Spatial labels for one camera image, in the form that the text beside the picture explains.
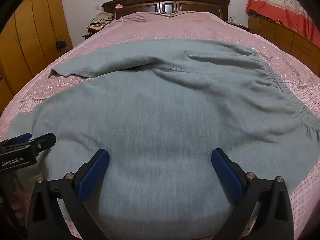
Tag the pink floral bed sheet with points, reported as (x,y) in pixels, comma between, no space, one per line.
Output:
(150,27)

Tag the red and white curtain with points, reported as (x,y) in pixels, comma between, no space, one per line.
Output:
(282,7)

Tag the dark wooden nightstand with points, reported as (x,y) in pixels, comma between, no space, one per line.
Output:
(88,33)

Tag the grey towel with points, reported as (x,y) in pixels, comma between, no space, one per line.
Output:
(160,117)

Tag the yellow wooden wardrobe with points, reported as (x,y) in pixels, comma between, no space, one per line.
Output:
(32,30)

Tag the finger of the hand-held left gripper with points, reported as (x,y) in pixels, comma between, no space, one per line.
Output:
(22,138)
(45,140)

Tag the small pink cloth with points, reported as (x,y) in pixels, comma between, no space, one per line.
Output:
(118,6)

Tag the pile of clothes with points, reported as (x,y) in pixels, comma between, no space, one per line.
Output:
(100,21)

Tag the low wooden cabinet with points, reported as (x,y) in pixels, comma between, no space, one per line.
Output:
(280,37)

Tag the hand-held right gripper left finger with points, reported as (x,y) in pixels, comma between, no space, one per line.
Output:
(93,172)

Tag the small black device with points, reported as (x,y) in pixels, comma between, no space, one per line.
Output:
(60,45)

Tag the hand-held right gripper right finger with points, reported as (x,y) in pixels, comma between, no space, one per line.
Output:
(226,175)

